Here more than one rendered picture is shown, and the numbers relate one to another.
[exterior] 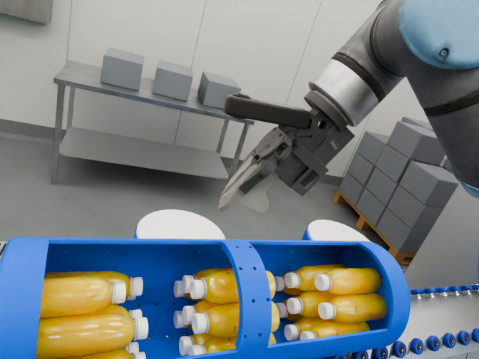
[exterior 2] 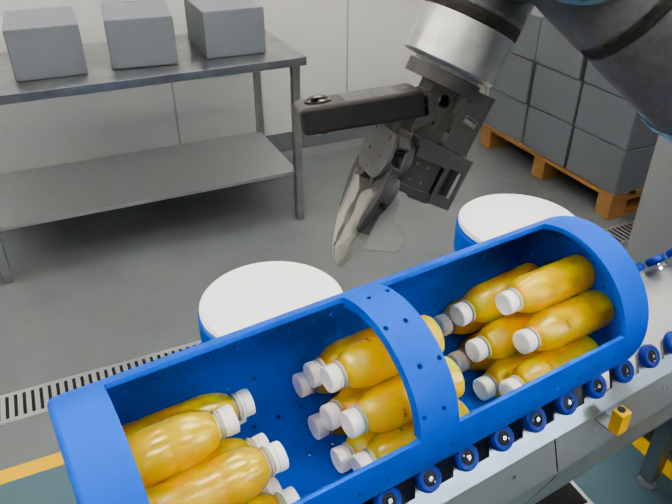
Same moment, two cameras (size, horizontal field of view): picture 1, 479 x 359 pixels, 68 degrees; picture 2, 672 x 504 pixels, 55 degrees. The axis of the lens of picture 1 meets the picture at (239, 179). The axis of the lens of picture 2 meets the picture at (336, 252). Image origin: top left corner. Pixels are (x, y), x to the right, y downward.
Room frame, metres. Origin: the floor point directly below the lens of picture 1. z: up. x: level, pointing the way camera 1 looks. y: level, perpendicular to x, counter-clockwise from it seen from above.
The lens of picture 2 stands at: (-0.08, 0.04, 1.77)
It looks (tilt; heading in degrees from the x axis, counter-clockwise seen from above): 32 degrees down; 357
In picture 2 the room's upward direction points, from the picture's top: straight up
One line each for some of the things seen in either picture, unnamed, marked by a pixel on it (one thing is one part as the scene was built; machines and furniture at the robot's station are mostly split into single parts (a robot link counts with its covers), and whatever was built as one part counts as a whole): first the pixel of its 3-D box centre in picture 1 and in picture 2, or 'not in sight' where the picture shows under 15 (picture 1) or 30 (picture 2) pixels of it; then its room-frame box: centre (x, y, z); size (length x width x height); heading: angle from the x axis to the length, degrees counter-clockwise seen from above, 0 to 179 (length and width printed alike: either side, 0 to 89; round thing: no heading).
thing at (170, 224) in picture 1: (182, 235); (272, 302); (0.92, 0.11, 1.03); 0.28 x 0.28 x 0.01
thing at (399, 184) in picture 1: (411, 185); (605, 75); (3.68, -1.78, 0.59); 1.20 x 0.80 x 1.19; 22
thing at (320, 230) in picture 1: (342, 241); (518, 222); (1.20, -0.45, 1.03); 0.28 x 0.28 x 0.01
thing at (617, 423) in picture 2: not in sight; (606, 410); (0.71, -0.48, 0.92); 0.08 x 0.03 x 0.05; 29
